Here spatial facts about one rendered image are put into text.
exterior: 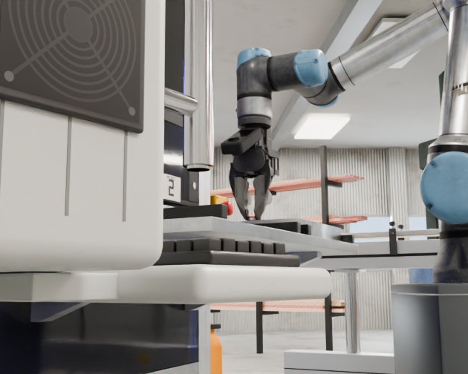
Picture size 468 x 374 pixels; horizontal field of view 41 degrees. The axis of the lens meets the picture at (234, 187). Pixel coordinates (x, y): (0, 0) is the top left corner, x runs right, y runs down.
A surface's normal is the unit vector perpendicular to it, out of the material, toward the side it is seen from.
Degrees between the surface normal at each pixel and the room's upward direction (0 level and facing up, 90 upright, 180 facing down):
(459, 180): 97
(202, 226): 90
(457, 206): 97
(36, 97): 90
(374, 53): 109
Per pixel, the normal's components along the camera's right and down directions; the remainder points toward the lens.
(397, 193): 0.08, -0.15
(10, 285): -0.61, -0.12
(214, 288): 0.79, -0.11
